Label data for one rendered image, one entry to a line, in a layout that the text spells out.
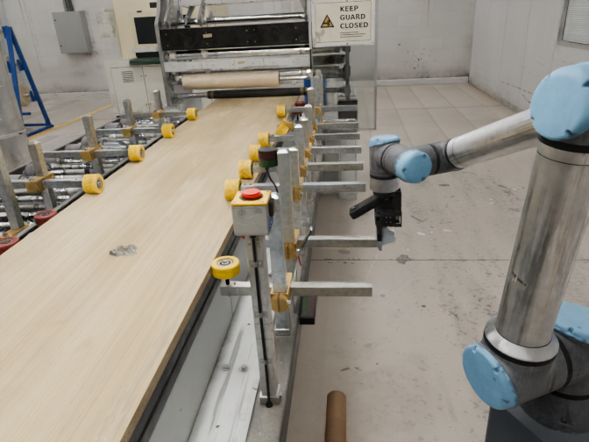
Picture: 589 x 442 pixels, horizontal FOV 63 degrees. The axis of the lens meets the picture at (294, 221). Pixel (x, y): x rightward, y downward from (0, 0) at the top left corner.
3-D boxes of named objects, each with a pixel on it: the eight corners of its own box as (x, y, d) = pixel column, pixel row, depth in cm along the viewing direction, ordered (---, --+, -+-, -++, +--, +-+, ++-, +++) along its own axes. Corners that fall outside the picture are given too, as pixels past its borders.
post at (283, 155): (297, 283, 163) (289, 146, 143) (296, 289, 160) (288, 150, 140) (287, 283, 163) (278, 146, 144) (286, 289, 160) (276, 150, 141)
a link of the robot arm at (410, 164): (441, 148, 129) (414, 139, 140) (404, 154, 125) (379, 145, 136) (438, 181, 133) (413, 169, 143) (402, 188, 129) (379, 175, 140)
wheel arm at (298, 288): (372, 293, 137) (372, 280, 135) (372, 299, 134) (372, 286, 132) (223, 292, 142) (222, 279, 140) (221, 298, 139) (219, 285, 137)
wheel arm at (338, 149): (361, 151, 223) (361, 144, 221) (361, 153, 219) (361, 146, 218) (255, 153, 228) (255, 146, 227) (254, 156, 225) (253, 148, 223)
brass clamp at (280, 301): (294, 287, 143) (294, 272, 141) (290, 313, 130) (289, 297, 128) (274, 287, 143) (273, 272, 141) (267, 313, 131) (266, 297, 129)
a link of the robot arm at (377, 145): (379, 141, 136) (362, 134, 144) (379, 182, 141) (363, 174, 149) (408, 136, 138) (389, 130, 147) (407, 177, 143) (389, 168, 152)
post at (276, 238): (290, 341, 142) (280, 190, 123) (289, 349, 139) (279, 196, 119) (279, 341, 143) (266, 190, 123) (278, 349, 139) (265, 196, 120)
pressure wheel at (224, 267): (232, 284, 145) (228, 251, 141) (248, 294, 140) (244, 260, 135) (209, 295, 140) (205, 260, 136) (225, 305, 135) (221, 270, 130)
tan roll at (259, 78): (344, 82, 390) (343, 67, 385) (344, 84, 379) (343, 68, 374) (174, 89, 406) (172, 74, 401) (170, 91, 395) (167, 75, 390)
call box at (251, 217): (273, 224, 100) (271, 189, 97) (269, 239, 94) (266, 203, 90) (241, 224, 101) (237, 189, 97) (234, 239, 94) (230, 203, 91)
